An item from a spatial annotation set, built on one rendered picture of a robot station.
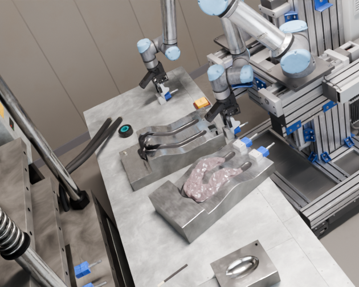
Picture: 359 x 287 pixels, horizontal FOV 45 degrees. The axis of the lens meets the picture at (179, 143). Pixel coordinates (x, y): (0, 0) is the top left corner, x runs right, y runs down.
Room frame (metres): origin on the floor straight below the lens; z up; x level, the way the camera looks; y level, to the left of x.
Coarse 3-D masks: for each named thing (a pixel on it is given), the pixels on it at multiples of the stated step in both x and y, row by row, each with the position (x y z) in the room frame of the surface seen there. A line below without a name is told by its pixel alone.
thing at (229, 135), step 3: (246, 123) 1.63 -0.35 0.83; (225, 126) 1.64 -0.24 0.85; (228, 126) 1.63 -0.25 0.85; (240, 126) 1.63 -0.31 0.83; (225, 129) 1.62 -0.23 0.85; (228, 129) 1.61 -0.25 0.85; (234, 129) 1.61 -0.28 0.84; (237, 129) 1.61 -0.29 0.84; (225, 132) 1.61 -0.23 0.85; (228, 132) 1.60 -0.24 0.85; (234, 132) 1.61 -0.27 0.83; (237, 132) 1.61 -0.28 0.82; (225, 135) 1.63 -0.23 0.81; (228, 135) 1.60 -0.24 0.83; (231, 135) 1.60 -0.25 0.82; (228, 138) 1.60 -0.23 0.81; (231, 138) 1.60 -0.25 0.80
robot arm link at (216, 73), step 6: (216, 66) 1.64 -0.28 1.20; (222, 66) 1.62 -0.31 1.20; (210, 72) 1.61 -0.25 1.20; (216, 72) 1.59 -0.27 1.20; (222, 72) 1.60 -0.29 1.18; (210, 78) 1.61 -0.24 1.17; (216, 78) 1.59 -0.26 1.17; (222, 78) 1.59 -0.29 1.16; (216, 84) 1.60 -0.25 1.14; (222, 84) 1.59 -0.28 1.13; (216, 90) 1.60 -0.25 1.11; (222, 90) 1.59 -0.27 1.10
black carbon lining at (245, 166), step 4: (232, 152) 1.45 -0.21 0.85; (224, 156) 1.45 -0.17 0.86; (228, 156) 1.44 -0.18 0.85; (232, 156) 1.43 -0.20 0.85; (228, 160) 1.42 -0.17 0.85; (244, 164) 1.35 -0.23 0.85; (248, 164) 1.34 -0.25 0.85; (236, 168) 1.34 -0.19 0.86; (244, 168) 1.33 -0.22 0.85; (248, 168) 1.32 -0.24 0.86; (180, 192) 1.32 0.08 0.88; (184, 192) 1.32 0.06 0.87; (184, 196) 1.25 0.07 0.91; (188, 196) 1.29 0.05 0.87; (204, 200) 1.22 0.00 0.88
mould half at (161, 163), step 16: (192, 112) 1.81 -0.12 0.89; (144, 128) 1.78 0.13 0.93; (160, 128) 1.77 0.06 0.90; (176, 128) 1.75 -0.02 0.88; (192, 128) 1.69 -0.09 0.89; (208, 128) 1.64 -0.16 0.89; (192, 144) 1.58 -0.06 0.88; (208, 144) 1.55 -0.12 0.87; (224, 144) 1.56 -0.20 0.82; (128, 160) 1.69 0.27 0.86; (144, 160) 1.64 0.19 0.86; (160, 160) 1.53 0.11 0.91; (176, 160) 1.54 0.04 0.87; (192, 160) 1.55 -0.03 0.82; (128, 176) 1.57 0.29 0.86; (144, 176) 1.53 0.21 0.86; (160, 176) 1.53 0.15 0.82
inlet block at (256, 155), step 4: (272, 144) 1.39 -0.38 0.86; (260, 148) 1.39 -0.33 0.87; (264, 148) 1.38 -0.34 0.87; (268, 148) 1.38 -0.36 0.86; (252, 152) 1.37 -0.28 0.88; (256, 152) 1.36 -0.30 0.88; (260, 152) 1.36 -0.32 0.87; (264, 152) 1.36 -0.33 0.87; (268, 152) 1.36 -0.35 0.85; (252, 156) 1.35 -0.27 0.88; (256, 156) 1.34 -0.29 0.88; (260, 156) 1.34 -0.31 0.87; (264, 156) 1.35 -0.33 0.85; (256, 160) 1.33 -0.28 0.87
